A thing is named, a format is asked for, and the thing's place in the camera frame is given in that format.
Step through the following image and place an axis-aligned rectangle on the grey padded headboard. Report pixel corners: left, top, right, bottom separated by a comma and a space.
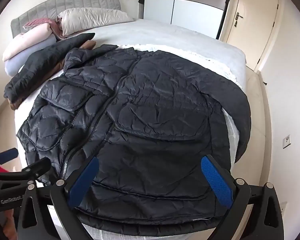
11, 0, 122, 38

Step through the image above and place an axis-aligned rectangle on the dusty red cloth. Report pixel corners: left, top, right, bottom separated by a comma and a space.
24, 18, 63, 40

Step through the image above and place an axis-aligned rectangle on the light blue pillow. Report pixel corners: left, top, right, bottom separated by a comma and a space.
4, 34, 58, 77

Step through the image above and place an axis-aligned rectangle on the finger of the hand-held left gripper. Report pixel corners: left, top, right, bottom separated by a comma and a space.
0, 148, 19, 173
17, 157, 52, 189

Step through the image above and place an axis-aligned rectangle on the black puffer jacket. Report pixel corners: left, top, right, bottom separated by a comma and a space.
16, 44, 252, 239

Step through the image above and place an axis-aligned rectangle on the beige pillow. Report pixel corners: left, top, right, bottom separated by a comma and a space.
58, 7, 135, 37

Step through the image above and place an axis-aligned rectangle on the cream door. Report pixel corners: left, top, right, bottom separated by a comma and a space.
219, 0, 280, 72

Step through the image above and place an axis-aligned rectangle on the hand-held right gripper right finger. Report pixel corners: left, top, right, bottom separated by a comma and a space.
201, 154, 285, 240

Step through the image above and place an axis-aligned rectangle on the brown garment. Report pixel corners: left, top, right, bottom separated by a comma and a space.
9, 40, 95, 110

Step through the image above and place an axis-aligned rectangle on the dark quilted coat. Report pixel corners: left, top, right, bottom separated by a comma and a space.
4, 32, 95, 103

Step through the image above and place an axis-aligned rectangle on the white and grey wardrobe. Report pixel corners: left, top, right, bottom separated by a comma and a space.
137, 0, 234, 40

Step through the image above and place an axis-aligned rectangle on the bed with grey sheet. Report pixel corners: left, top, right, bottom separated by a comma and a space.
5, 17, 248, 240

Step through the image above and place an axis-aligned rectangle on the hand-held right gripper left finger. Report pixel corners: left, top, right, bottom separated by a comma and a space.
16, 155, 100, 240

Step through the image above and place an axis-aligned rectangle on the pale pink pillow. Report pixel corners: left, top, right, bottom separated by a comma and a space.
2, 22, 58, 62

